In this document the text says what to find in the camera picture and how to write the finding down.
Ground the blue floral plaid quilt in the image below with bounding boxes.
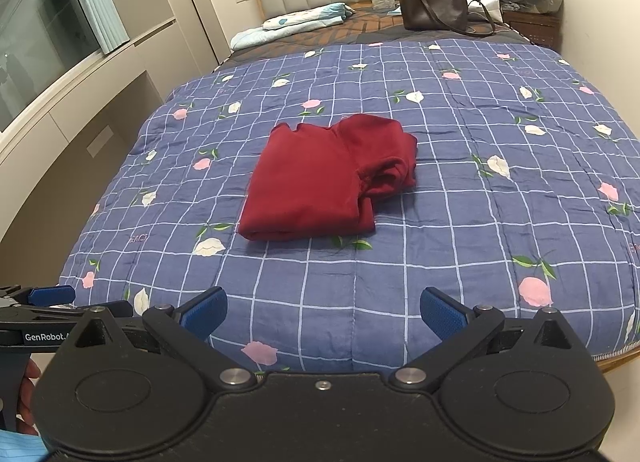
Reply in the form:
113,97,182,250
60,39,639,372

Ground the brown woven bed mat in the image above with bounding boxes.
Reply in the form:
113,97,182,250
215,7,530,72

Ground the tissue box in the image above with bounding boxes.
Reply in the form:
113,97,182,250
371,0,396,12

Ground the white teal pillow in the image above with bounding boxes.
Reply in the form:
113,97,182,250
230,2,355,52

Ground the wooden nightstand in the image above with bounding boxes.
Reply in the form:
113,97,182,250
502,11,562,52

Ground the left hand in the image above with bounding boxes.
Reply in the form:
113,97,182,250
1,354,42,436

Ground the brown leather handbag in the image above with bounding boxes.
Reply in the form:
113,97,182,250
399,0,497,38

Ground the beige window cabinet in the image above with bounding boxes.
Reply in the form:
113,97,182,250
1,0,229,286

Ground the red sweater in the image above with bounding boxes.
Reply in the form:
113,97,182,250
239,114,418,241

